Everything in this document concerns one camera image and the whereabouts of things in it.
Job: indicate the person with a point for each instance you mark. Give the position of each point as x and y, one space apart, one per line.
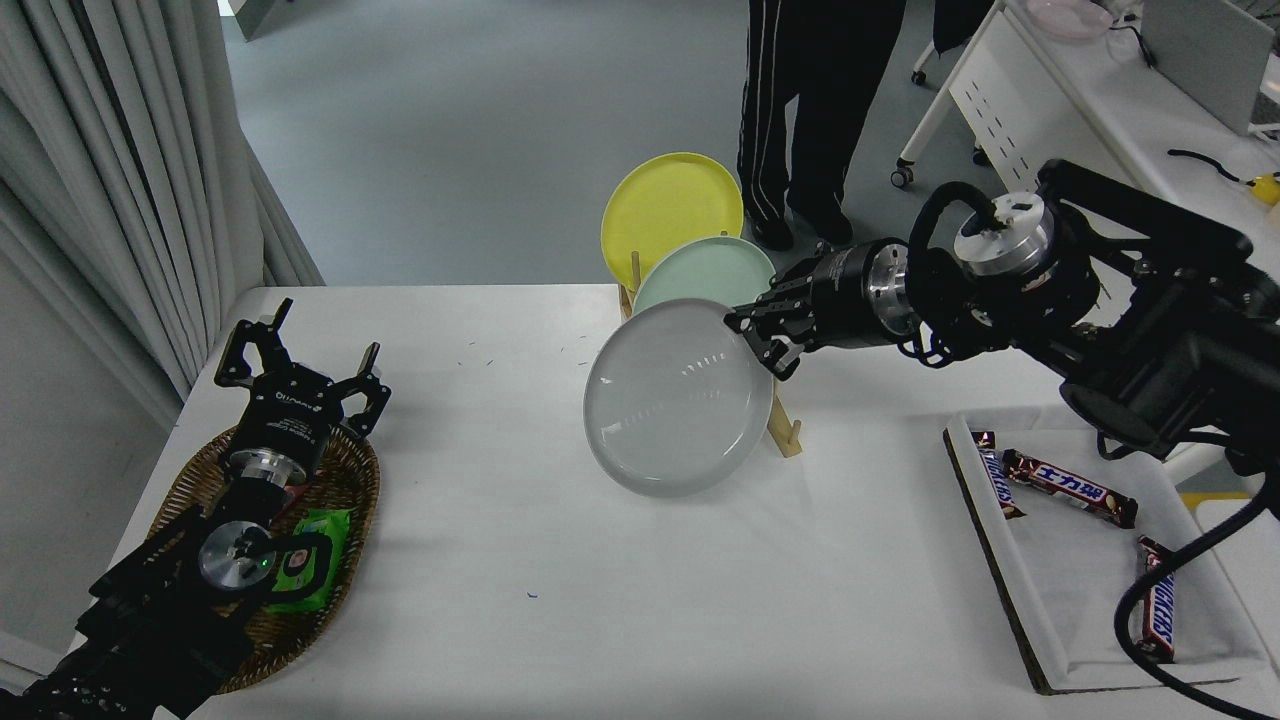
820 100

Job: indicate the grey plate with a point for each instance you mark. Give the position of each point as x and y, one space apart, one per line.
675 400

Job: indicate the small Snickers bar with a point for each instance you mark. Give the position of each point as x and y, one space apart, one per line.
1000 480

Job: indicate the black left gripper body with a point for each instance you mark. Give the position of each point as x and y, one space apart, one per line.
285 415

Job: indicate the green wet wipes pack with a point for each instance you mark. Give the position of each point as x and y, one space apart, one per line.
320 570

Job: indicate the grey curtain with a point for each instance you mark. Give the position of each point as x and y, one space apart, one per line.
120 150

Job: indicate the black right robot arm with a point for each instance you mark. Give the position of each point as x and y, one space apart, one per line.
1160 330

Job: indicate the pink plate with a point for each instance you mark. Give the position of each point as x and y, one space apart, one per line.
1070 15

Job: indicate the white cardboard tray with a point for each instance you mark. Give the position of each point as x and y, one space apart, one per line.
1070 590

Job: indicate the small white table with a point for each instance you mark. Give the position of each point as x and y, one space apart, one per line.
1225 520

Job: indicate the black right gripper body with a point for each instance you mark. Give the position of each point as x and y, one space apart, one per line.
840 300

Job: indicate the large Snickers bar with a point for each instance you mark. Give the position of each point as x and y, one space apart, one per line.
1158 610

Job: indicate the yellow object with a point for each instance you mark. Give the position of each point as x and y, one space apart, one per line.
1267 188

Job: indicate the yellow plate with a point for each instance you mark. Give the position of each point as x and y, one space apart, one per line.
665 205

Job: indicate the brown wicker basket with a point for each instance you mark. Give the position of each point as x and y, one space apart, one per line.
340 480

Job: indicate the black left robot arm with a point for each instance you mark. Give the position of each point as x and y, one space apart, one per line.
150 610

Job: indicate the snack bar with Chinese print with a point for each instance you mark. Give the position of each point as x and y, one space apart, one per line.
1070 488

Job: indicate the wooden plate rack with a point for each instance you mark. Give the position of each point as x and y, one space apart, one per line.
785 430

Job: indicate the white perforated desk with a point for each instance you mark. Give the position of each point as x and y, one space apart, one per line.
1000 110

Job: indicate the grey laptop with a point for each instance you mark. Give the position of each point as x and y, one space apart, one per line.
1210 60

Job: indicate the pale green plate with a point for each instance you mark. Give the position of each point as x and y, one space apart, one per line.
710 270

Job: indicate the small red packet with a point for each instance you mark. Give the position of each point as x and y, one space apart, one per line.
292 497

